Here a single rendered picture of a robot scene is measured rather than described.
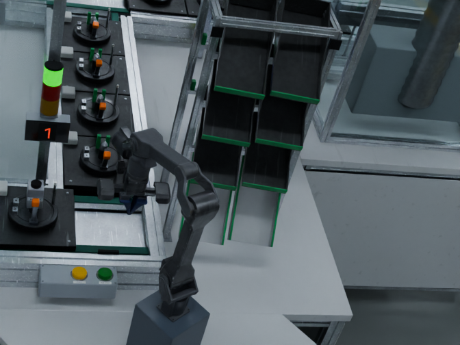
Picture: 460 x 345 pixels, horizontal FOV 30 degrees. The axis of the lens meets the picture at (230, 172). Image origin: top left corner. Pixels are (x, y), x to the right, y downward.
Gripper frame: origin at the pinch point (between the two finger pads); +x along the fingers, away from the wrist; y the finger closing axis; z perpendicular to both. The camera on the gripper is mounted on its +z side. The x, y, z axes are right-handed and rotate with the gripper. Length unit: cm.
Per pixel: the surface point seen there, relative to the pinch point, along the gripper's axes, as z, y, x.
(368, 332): 53, -127, 120
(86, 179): 34.6, 7.5, 23.6
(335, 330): -7, -70, 42
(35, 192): 15.9, 23.7, 12.7
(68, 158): 44, 13, 24
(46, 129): 27.2, 21.8, -0.7
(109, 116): 64, -1, 22
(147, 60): 119, -21, 35
